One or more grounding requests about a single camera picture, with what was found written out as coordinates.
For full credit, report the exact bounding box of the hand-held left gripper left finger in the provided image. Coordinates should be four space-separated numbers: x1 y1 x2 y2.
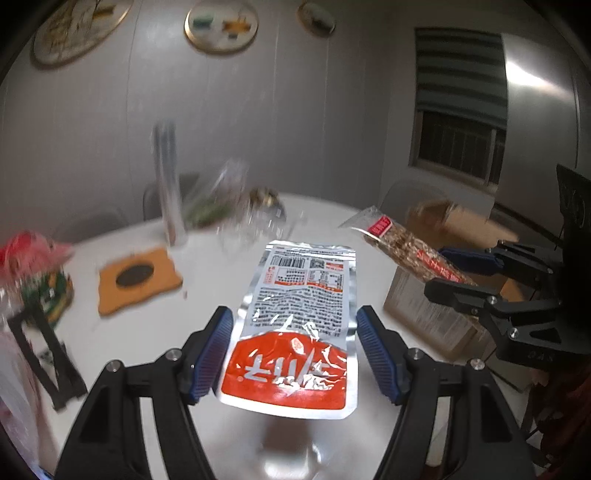
53 305 234 480

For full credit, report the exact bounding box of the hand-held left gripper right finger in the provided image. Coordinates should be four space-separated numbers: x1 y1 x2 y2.
355 305 539 480

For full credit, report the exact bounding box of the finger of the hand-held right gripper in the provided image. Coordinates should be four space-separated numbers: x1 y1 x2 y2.
438 241 557 289
423 278 561 342

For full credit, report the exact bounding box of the cardboard box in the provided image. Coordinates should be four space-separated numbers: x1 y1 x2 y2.
383 198 525 361

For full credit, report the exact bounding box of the nut snack bar packet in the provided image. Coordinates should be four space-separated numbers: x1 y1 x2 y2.
338 205 472 288

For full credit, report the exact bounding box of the red and silver pouch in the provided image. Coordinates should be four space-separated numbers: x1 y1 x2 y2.
218 240 359 420

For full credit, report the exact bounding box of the orange coaster mat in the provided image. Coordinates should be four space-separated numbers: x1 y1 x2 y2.
97 247 184 318

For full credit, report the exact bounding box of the silver refrigerator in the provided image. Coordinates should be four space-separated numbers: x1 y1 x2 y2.
494 31 585 232

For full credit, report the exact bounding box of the clear plastic wrapper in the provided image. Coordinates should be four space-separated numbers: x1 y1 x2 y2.
221 186 298 256

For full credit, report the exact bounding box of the clear plastic bag with greens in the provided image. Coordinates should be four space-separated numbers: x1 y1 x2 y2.
184 159 252 230

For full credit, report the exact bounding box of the window with striped blind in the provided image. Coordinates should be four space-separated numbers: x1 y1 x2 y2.
407 27 509 186

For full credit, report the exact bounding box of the black folding stand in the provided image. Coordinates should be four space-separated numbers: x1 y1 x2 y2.
6 305 89 411

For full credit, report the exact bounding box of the red and green snack bag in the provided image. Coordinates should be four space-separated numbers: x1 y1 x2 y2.
0 231 75 326

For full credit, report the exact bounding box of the white plastic bag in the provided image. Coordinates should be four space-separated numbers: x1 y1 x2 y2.
0 295 49 467

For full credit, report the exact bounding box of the small round wall plate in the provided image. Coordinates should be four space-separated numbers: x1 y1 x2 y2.
297 0 338 38

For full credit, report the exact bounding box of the round wall plate gold rim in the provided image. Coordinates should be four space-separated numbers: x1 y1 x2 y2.
184 0 259 55

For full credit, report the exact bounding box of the large round wall plate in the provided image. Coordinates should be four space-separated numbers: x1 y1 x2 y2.
31 0 136 66

